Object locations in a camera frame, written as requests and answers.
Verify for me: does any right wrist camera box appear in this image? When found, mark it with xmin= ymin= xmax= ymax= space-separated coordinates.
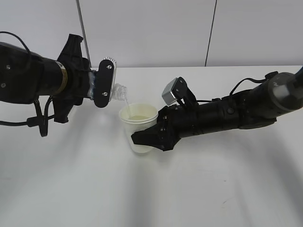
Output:
xmin=161 ymin=77 xmax=199 ymax=109

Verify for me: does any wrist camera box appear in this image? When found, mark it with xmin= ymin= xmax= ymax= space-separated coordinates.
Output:
xmin=93 ymin=57 xmax=116 ymax=108
xmin=161 ymin=77 xmax=199 ymax=109

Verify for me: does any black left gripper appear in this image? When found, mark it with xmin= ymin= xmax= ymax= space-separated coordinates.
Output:
xmin=53 ymin=34 xmax=91 ymax=123

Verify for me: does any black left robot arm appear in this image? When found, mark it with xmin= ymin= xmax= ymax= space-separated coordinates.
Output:
xmin=0 ymin=34 xmax=90 ymax=123

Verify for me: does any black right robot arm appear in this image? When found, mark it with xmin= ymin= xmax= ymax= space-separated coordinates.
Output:
xmin=131 ymin=70 xmax=303 ymax=151

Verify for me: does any clear green-label water bottle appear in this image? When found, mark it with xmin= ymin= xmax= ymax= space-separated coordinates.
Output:
xmin=87 ymin=71 xmax=127 ymax=101

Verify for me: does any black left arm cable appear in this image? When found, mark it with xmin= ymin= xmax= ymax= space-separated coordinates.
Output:
xmin=0 ymin=31 xmax=95 ymax=138

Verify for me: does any white paper cup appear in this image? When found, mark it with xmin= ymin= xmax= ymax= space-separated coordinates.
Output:
xmin=119 ymin=103 xmax=158 ymax=154

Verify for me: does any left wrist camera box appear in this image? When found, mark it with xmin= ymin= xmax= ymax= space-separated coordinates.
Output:
xmin=93 ymin=57 xmax=116 ymax=108

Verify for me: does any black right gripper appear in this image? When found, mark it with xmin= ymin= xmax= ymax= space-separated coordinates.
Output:
xmin=131 ymin=105 xmax=201 ymax=151

